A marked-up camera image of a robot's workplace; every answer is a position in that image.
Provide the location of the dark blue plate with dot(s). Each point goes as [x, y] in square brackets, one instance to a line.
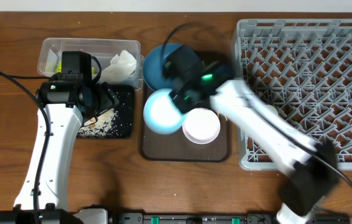
[154, 68]

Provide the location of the clear plastic waste bin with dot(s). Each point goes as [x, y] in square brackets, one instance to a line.
[103, 49]

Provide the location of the white napkin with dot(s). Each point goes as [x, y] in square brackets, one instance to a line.
[122, 69]

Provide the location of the grey plastic dishwasher rack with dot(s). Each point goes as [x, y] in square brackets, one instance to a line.
[302, 68]

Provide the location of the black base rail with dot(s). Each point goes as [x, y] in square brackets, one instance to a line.
[138, 218]

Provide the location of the light blue bowl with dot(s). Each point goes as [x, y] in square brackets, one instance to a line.
[160, 114]

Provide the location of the black rectangular waste tray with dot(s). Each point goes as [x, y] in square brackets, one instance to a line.
[125, 109]

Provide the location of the dark brown serving tray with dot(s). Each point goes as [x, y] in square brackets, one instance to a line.
[176, 146]

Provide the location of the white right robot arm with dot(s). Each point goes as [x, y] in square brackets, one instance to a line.
[310, 166]

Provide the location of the white cup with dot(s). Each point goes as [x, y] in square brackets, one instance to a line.
[271, 109]

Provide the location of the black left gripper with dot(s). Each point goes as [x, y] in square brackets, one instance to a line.
[104, 97]

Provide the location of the leftover rice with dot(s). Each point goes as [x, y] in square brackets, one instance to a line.
[101, 127]

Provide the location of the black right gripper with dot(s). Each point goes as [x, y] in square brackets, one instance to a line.
[184, 106]

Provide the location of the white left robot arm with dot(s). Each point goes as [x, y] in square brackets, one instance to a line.
[66, 101]

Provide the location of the yellow green snack wrapper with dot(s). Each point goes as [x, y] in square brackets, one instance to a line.
[58, 69]

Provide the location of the pink bowl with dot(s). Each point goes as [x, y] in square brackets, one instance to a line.
[201, 126]

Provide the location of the left wooden chopstick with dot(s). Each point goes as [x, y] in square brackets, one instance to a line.
[219, 115]

